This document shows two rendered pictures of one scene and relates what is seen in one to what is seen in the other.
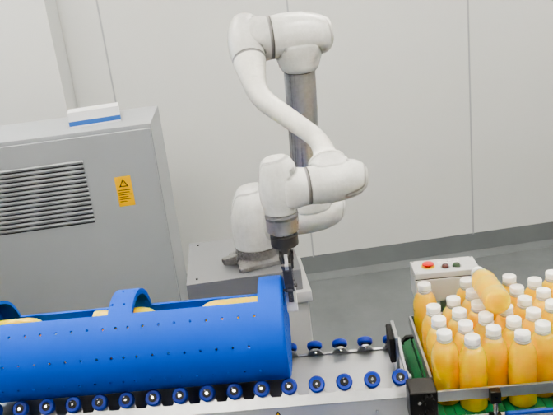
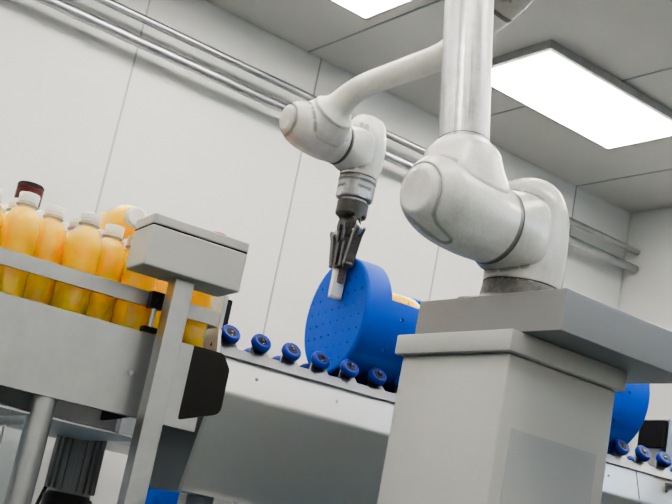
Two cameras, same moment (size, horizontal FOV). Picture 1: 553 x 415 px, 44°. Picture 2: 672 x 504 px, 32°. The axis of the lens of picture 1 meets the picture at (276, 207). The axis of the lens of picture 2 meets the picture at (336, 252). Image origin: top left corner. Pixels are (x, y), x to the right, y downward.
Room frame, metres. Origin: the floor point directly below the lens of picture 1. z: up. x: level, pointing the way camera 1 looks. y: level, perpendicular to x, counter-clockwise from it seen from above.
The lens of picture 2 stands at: (3.98, -1.41, 0.55)
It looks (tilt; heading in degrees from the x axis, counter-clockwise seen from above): 15 degrees up; 149
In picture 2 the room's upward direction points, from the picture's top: 11 degrees clockwise
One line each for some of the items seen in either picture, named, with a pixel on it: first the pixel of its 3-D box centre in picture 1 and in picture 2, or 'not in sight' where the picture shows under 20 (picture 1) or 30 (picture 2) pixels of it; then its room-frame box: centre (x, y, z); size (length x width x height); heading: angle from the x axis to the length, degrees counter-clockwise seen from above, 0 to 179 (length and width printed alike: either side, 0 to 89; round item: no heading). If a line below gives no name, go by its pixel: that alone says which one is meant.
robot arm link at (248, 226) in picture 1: (256, 214); (525, 234); (2.25, 0.07, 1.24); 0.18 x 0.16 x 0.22; 96
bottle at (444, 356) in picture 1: (445, 368); not in sight; (1.56, -0.39, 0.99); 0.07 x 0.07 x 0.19
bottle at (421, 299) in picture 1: (425, 316); (195, 302); (1.84, -0.41, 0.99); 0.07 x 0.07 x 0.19
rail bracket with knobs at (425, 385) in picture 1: (421, 401); not in sight; (1.49, -0.31, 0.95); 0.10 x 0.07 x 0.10; 176
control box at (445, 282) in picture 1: (444, 278); (188, 255); (1.96, -0.50, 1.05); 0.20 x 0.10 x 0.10; 86
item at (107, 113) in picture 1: (94, 114); not in sight; (3.31, 0.82, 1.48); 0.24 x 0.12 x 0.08; 101
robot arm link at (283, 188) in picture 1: (282, 183); (359, 146); (1.73, -0.02, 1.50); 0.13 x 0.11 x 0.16; 96
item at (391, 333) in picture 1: (392, 348); (214, 325); (1.69, -0.28, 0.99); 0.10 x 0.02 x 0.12; 176
